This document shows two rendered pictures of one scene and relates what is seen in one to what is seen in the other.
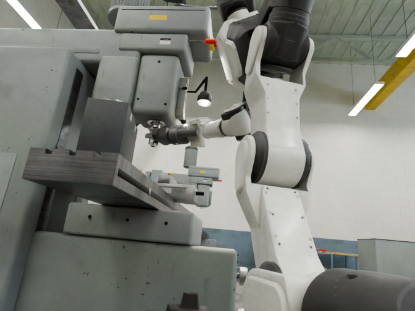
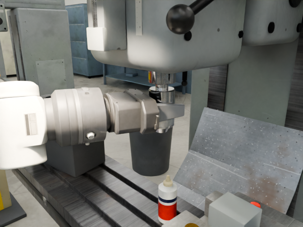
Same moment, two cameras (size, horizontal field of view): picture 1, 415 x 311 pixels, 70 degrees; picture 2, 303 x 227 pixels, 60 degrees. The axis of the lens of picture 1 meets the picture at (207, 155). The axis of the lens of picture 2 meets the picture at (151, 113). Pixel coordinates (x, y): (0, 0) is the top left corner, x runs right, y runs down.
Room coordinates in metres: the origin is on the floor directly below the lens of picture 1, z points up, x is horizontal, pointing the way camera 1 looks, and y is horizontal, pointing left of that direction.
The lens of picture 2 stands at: (1.59, -0.10, 1.37)
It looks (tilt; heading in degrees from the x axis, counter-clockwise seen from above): 18 degrees down; 130
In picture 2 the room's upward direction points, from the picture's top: straight up
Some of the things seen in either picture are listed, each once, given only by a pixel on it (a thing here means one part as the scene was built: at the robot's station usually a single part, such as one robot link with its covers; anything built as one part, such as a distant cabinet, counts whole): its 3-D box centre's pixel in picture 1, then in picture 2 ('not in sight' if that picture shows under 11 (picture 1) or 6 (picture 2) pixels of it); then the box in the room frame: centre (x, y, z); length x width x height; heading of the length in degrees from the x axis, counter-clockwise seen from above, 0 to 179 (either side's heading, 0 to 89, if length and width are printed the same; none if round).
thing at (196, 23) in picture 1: (167, 35); not in sight; (1.32, 0.27, 1.81); 0.47 x 0.26 x 0.16; 84
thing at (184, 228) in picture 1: (140, 226); not in sight; (1.32, 0.26, 0.83); 0.50 x 0.35 x 0.12; 84
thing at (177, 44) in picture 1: (158, 56); not in sight; (1.32, 0.30, 1.68); 0.34 x 0.24 x 0.10; 84
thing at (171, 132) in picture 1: (170, 136); (111, 114); (1.28, 0.18, 1.23); 0.13 x 0.12 x 0.10; 152
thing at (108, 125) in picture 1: (110, 139); (64, 130); (0.90, 0.31, 1.07); 0.22 x 0.12 x 0.20; 5
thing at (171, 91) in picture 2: not in sight; (161, 91); (1.32, 0.26, 1.26); 0.05 x 0.05 x 0.01
